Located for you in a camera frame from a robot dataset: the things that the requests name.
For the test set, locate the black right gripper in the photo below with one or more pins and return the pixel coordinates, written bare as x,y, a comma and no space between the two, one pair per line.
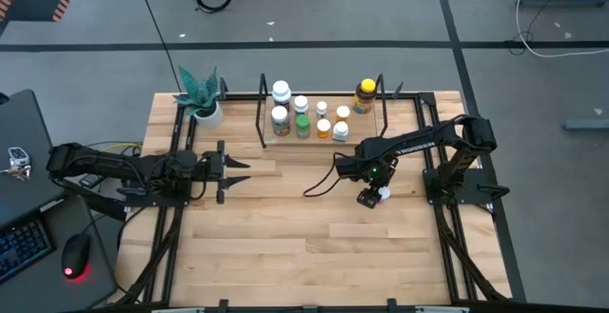
366,170

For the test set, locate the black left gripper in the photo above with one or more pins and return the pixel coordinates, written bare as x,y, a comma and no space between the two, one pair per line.
221,170

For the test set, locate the white-cap bottle colourful label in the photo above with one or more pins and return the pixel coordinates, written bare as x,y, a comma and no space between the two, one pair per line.
280,119

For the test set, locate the white plastic medicine bottle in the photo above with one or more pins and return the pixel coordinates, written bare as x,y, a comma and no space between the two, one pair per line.
340,130

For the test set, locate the orange pill bottle white cap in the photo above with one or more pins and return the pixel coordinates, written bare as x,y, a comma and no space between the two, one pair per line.
323,126
343,112

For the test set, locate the large dark bottle white cap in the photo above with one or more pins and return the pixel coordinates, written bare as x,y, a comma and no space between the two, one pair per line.
281,89

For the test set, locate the green bottle with white cap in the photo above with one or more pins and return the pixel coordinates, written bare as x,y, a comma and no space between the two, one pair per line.
300,103

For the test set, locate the small white bottle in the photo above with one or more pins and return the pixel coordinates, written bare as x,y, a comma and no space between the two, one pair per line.
322,107

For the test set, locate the brown bottle with yellow cap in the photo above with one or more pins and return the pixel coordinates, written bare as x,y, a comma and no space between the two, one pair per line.
366,95

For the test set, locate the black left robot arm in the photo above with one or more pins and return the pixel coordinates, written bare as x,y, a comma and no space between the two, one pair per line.
119,168

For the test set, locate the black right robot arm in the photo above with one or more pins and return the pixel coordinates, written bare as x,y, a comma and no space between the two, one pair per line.
418,144

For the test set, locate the potted plant in white pot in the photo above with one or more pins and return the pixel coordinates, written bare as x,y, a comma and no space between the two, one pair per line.
202,96

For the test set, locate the grey metal strip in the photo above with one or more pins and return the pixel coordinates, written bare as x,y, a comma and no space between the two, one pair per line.
178,310
442,310

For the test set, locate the black power adapter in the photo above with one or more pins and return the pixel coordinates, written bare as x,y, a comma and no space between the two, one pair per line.
88,181

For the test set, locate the black computer mouse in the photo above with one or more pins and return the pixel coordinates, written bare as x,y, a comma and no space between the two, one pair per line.
75,255

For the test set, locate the key fob with keys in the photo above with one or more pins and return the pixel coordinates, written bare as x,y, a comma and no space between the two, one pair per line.
18,156

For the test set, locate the dark grey desk surface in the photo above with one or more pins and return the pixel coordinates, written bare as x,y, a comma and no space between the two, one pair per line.
47,299

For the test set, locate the black backlit keyboard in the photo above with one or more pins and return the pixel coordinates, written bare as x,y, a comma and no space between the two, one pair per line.
21,248

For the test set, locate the black aluminium table frame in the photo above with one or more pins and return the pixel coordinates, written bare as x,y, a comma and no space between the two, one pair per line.
357,309

